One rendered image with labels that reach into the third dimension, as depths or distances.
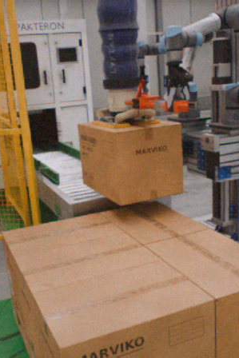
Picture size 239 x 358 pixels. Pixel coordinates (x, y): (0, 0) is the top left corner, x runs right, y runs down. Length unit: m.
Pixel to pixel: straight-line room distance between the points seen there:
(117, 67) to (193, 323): 1.45
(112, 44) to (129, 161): 0.67
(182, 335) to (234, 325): 0.24
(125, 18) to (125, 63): 0.24
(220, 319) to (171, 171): 0.99
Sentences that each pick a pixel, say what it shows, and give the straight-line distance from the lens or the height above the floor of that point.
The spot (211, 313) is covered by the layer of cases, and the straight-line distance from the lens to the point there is 1.69.
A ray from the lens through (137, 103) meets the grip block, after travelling 2.32.
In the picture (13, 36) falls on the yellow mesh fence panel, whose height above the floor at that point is 1.67.
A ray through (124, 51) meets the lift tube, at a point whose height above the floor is 1.48.
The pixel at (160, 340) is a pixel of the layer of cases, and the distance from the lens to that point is 1.62.
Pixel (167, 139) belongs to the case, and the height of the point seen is 1.00.
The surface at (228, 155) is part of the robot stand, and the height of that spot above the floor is 0.87.
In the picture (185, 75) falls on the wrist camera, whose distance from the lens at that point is 1.97.
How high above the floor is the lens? 1.38
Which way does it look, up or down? 15 degrees down
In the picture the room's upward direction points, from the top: 4 degrees counter-clockwise
